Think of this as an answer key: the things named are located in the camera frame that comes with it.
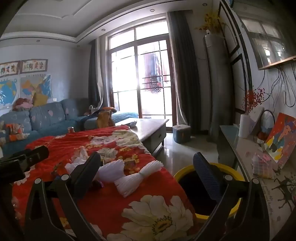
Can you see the blue storage stool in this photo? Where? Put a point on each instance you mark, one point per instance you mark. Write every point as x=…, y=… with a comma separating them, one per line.
x=181, y=134

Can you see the pink plush pile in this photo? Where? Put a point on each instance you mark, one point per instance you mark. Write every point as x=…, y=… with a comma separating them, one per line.
x=23, y=104

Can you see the colourful painting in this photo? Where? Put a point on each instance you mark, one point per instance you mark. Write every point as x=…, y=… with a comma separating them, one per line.
x=282, y=139

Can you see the white paper bag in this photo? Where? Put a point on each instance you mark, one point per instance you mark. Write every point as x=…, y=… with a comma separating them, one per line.
x=256, y=120

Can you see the yellow artificial flowers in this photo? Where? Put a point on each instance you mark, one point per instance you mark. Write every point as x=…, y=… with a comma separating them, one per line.
x=209, y=22

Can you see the grey curtain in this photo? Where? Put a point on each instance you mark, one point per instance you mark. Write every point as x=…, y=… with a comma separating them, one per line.
x=187, y=76
x=98, y=78

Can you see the yellow round bin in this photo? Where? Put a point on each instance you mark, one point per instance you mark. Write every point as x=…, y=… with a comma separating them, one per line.
x=178, y=173

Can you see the television cabinet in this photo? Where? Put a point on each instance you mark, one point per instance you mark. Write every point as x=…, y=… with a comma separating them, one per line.
x=254, y=185

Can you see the framed calligraphy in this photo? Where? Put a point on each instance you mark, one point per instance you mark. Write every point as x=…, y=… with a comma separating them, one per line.
x=34, y=66
x=9, y=69

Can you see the yellow pillow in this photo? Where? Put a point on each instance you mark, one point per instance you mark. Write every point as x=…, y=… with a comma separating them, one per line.
x=41, y=99

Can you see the blue sofa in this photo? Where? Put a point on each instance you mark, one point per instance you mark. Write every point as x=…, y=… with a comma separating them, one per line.
x=46, y=115

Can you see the hanging laundry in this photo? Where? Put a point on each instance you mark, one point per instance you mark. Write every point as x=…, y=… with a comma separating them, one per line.
x=153, y=74

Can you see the orange patterned cushion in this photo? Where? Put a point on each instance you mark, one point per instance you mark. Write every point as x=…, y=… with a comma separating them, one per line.
x=108, y=109

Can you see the red floral blanket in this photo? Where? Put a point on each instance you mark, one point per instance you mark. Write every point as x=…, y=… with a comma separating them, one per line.
x=104, y=208

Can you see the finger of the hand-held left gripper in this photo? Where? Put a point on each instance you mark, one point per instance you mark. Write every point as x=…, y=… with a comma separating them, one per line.
x=34, y=154

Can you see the world map poster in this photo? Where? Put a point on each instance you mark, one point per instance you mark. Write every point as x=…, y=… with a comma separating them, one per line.
x=8, y=92

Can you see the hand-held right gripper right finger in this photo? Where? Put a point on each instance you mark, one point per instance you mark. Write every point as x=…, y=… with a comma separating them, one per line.
x=204, y=176

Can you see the red berry branches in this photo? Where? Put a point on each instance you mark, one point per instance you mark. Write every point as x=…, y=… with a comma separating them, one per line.
x=252, y=99

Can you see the blue quilted mat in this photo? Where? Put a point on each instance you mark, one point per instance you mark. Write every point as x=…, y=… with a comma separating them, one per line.
x=126, y=115

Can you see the brown bag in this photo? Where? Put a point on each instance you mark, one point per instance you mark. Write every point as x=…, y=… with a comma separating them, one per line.
x=104, y=119

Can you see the small flat packet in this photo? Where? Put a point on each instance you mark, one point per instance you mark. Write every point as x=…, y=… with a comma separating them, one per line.
x=132, y=124

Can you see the grey coffee table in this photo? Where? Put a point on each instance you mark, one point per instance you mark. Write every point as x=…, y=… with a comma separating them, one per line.
x=150, y=125

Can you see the standing air conditioner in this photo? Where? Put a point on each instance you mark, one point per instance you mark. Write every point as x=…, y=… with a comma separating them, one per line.
x=217, y=88

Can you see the white vase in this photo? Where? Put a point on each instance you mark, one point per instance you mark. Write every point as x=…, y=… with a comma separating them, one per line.
x=244, y=126

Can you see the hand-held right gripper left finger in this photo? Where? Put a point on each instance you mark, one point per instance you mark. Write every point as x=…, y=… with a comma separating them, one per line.
x=89, y=170

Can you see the clear bead organiser box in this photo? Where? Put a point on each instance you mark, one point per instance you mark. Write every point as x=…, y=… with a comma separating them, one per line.
x=264, y=165

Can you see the glass balcony door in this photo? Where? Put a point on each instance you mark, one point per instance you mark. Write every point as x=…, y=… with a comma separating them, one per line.
x=148, y=76

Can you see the wall-mounted television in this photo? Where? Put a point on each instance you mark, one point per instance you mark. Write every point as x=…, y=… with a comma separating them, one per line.
x=266, y=37

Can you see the orange patterned cloth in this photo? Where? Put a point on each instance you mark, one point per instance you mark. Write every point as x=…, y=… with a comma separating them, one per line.
x=17, y=132

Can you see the country map poster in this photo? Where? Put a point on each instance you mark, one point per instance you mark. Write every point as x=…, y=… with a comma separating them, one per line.
x=32, y=87

